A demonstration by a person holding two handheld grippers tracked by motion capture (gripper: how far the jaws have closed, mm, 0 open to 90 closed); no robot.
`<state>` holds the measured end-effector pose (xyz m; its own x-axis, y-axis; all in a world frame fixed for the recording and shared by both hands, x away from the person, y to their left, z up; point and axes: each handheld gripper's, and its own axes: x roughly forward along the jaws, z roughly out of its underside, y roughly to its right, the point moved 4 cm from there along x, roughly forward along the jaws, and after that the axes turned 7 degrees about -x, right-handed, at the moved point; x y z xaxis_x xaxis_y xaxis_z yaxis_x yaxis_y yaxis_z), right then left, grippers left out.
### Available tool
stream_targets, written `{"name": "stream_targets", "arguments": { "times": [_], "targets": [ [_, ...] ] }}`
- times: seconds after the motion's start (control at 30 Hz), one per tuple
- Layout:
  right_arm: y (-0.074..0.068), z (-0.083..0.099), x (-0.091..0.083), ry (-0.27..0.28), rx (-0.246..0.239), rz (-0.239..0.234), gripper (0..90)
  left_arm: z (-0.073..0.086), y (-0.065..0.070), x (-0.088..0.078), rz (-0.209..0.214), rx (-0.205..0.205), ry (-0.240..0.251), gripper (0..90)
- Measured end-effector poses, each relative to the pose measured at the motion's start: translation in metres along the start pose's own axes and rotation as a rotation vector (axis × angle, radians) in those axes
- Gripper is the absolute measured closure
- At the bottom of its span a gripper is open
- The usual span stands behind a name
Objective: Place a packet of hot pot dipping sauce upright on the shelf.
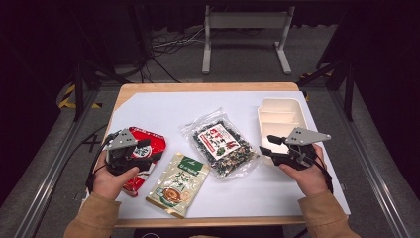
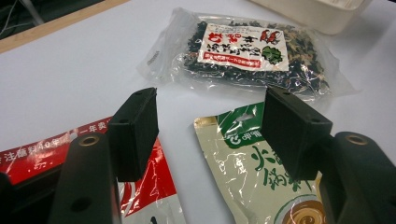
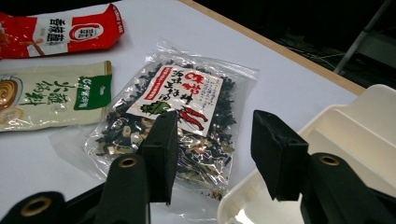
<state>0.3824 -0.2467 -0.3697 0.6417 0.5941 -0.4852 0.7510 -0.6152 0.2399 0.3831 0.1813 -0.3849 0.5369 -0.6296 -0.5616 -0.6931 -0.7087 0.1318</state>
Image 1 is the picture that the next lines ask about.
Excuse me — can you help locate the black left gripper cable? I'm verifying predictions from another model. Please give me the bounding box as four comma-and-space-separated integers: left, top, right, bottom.
85, 131, 115, 194

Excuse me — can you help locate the black metal stand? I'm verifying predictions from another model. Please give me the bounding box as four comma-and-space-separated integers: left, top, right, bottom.
72, 60, 102, 123
297, 60, 357, 123

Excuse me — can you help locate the person's right hand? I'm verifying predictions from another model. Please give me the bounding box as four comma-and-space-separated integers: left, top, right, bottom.
278, 144, 329, 198

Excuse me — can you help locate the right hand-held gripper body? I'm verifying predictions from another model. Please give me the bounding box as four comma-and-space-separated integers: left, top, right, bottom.
272, 127, 332, 172

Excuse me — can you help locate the beige green seasoning packet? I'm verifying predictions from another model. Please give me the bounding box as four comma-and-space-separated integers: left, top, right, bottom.
145, 152, 212, 219

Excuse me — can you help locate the person's left hand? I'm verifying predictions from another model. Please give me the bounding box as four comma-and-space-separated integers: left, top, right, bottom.
92, 150, 141, 201

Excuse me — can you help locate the clear dried seaweed packet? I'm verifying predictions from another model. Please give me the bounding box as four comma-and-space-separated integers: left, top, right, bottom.
180, 108, 261, 180

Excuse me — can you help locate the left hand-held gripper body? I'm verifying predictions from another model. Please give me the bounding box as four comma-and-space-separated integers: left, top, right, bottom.
104, 128, 151, 177

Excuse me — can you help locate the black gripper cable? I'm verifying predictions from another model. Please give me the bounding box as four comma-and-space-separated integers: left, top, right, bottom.
85, 131, 115, 194
311, 154, 335, 194

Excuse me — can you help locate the white plastic container box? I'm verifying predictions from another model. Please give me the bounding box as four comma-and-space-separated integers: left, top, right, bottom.
257, 96, 310, 167

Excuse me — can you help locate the bundle of floor cables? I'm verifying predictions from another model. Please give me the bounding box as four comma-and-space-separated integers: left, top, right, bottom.
150, 28, 206, 56

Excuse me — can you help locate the grey metal desk frame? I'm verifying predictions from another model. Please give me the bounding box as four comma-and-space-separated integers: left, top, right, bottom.
201, 4, 295, 75

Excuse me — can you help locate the red seasoning packet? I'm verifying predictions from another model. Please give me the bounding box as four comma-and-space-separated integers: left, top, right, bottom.
121, 126, 167, 198

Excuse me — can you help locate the aluminium rail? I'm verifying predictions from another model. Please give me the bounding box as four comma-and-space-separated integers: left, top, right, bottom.
330, 88, 412, 238
13, 88, 100, 238

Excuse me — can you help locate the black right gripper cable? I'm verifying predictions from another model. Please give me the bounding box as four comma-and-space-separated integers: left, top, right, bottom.
311, 154, 335, 194

